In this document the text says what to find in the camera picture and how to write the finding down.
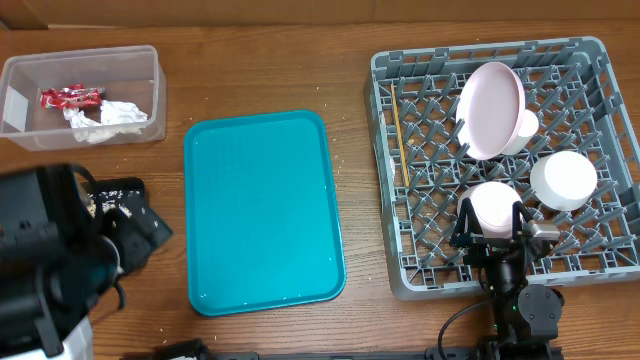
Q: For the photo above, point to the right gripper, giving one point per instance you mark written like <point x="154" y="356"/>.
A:
<point x="483" y="247"/>

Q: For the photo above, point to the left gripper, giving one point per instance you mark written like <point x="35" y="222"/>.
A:
<point x="137" y="245"/>

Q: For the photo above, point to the white bowl with scraps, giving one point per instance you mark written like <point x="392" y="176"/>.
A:
<point x="563" y="181"/>

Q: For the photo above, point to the white paper cup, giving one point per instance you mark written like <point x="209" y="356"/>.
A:
<point x="529" y="127"/>

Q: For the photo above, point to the large pink plate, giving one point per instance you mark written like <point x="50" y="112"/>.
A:
<point x="489" y="110"/>

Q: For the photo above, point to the grey dishwasher rack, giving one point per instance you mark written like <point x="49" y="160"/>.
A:
<point x="570" y="85"/>

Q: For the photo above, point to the white tissue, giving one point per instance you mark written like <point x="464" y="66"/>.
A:
<point x="116" y="117"/>

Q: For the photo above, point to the red snack wrapper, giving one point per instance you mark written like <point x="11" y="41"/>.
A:
<point x="74" y="96"/>

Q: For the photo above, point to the wooden chopstick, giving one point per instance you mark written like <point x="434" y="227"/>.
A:
<point x="395" y="111"/>

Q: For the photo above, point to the white plastic fork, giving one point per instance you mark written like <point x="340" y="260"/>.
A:
<point x="389" y="162"/>

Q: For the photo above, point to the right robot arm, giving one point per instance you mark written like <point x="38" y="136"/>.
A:
<point x="525" y="315"/>

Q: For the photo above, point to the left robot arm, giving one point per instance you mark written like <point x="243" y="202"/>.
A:
<point x="66" y="240"/>

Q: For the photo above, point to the black waste tray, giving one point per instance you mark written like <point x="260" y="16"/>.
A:
<point x="129" y="183"/>

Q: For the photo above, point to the food scraps pile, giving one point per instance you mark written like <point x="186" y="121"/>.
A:
<point x="123" y="200"/>

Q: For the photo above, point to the teal serving tray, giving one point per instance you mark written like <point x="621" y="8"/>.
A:
<point x="262" y="220"/>

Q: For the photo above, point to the clear plastic bin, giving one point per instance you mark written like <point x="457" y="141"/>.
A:
<point x="130" y="74"/>

